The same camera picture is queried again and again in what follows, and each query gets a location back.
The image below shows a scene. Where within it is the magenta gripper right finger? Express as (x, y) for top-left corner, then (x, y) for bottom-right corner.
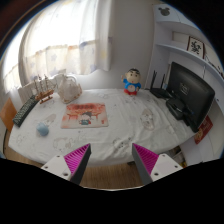
(132, 143), (182, 185)

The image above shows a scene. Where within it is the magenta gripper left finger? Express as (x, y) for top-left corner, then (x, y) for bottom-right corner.
(42, 144), (91, 185)

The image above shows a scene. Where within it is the red illustrated mouse pad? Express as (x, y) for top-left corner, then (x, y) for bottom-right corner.
(61, 103), (108, 129)

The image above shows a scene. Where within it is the white printed tablecloth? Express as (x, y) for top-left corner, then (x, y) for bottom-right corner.
(9, 89), (193, 166)

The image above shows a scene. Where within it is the red packet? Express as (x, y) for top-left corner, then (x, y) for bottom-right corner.
(194, 116), (213, 144)

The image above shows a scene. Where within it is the black wifi router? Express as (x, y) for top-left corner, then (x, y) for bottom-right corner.
(149, 71), (171, 99)

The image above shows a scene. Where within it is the black keyboard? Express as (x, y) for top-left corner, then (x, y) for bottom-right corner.
(13, 96), (38, 127)

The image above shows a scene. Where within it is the wooden model sailing ship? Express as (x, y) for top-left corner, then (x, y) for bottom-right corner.
(34, 76), (55, 104)

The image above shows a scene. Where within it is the white castle model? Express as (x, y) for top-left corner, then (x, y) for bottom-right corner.
(57, 74), (82, 104)

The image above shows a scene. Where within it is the black computer monitor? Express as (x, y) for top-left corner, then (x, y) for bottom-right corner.
(166, 62), (215, 133)

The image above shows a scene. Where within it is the wooden chair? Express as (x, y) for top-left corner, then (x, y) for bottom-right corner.
(0, 99), (17, 132)

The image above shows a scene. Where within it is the cartoon boy figurine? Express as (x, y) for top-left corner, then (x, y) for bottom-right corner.
(121, 68), (141, 95)

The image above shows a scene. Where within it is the framed calligraphy picture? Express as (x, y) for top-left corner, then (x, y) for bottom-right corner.
(187, 36), (205, 58)

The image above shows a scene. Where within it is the white sheer curtain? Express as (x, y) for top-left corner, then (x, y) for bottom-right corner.
(0, 0), (114, 93)

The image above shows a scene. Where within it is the white shelf unit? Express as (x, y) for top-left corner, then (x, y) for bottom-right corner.
(145, 4), (224, 165)

